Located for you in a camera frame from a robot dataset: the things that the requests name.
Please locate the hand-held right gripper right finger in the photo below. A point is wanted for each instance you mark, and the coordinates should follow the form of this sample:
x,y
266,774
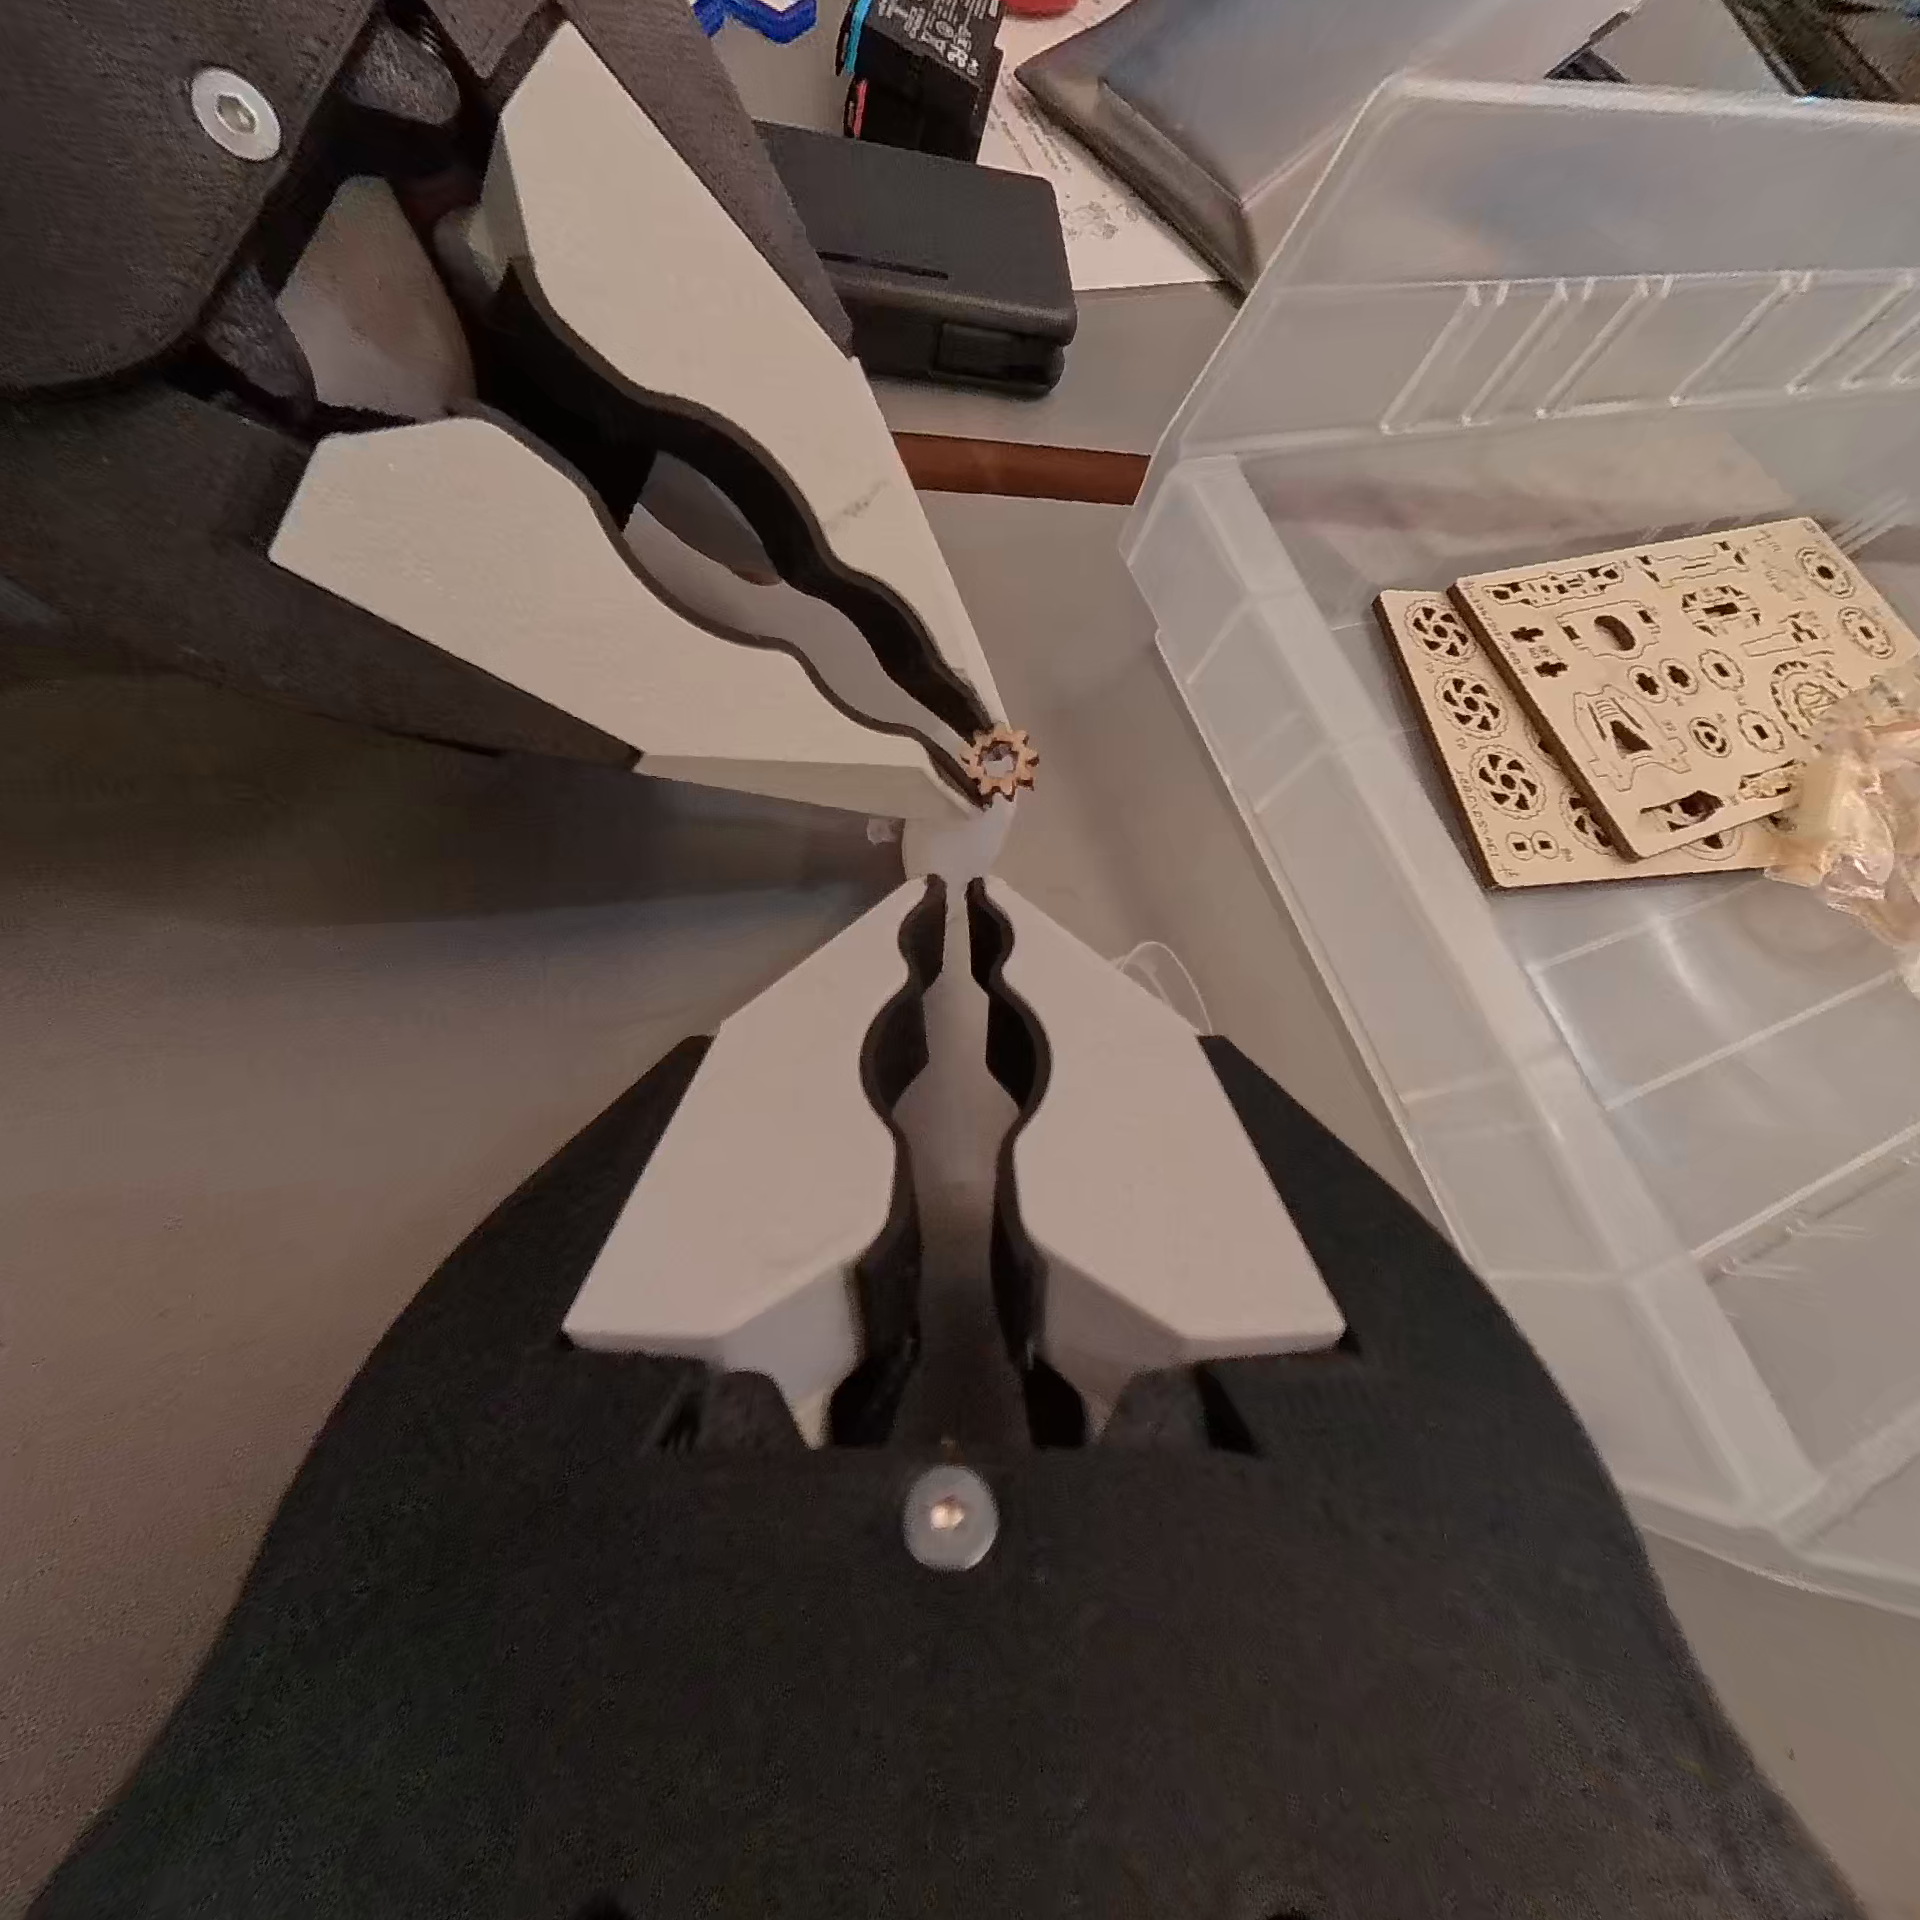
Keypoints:
x,y
1152,1200

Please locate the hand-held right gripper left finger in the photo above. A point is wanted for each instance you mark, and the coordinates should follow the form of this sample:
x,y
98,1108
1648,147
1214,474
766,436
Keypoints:
x,y
751,1200

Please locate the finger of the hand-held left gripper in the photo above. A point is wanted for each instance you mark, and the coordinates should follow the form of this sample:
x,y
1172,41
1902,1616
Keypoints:
x,y
510,586
707,300

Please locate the small wooden gear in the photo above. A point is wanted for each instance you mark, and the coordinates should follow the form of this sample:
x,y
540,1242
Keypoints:
x,y
1001,759

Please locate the wooden parts sheet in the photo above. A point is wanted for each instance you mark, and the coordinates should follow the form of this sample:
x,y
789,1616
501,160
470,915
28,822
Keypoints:
x,y
1648,674
1441,720

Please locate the clear bag of small parts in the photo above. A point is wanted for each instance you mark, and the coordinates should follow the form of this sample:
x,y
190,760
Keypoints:
x,y
1854,810

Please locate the black power bank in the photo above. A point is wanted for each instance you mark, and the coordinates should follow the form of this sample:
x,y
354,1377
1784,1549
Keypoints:
x,y
931,241

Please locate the blue and white item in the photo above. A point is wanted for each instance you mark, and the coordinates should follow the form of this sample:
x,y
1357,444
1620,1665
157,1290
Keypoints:
x,y
760,21

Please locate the small black device box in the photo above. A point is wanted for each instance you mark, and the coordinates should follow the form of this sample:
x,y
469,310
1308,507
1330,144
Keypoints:
x,y
931,68

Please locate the printed instruction paper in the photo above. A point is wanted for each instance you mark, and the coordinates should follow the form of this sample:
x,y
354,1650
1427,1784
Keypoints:
x,y
1109,223

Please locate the clear plastic storage bin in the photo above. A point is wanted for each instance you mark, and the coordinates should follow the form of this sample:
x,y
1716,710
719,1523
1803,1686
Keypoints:
x,y
1648,1122

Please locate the black flat tray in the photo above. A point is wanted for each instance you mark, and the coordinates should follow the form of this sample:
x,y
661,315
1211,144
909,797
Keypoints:
x,y
1201,105

